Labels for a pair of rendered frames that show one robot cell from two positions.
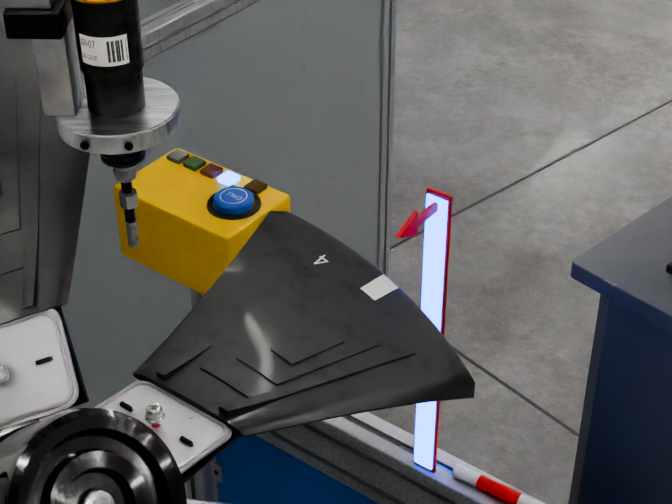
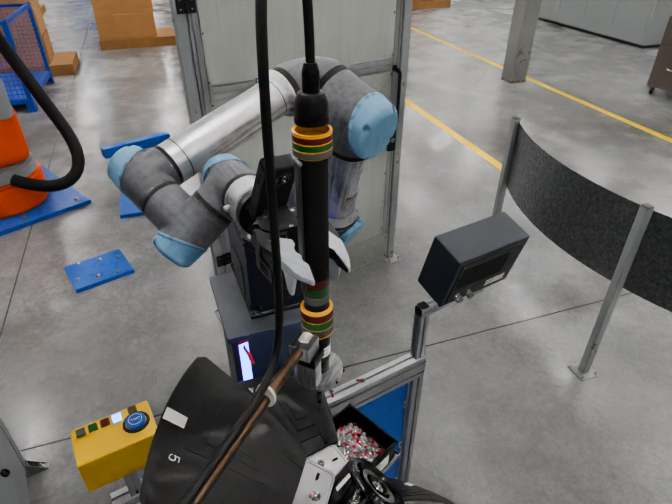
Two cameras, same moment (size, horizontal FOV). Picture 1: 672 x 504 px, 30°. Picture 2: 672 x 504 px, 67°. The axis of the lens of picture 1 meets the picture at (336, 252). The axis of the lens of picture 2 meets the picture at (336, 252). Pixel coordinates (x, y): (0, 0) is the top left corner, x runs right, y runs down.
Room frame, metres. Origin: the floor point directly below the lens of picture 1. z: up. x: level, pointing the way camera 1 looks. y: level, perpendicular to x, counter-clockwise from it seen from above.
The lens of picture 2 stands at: (0.40, 0.59, 1.98)
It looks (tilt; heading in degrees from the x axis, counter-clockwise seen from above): 34 degrees down; 292
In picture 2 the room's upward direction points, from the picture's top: straight up
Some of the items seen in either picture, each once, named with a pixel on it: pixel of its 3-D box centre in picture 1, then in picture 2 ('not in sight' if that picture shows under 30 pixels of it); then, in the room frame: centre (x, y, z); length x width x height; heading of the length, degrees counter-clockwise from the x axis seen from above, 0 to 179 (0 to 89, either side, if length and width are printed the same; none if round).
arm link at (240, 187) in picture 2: not in sight; (251, 204); (0.77, 0.01, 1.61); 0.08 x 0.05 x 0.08; 53
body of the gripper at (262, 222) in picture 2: not in sight; (276, 232); (0.71, 0.06, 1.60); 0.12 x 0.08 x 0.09; 143
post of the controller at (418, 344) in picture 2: not in sight; (419, 331); (0.58, -0.52, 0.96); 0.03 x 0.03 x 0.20; 53
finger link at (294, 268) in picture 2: not in sight; (292, 275); (0.64, 0.14, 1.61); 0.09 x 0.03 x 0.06; 133
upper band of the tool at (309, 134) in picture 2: not in sight; (312, 142); (0.62, 0.12, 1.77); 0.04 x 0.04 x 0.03
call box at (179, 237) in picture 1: (204, 230); (119, 446); (1.08, 0.14, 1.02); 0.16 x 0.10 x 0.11; 53
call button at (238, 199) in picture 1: (233, 201); (135, 421); (1.05, 0.10, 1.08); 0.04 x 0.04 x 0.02
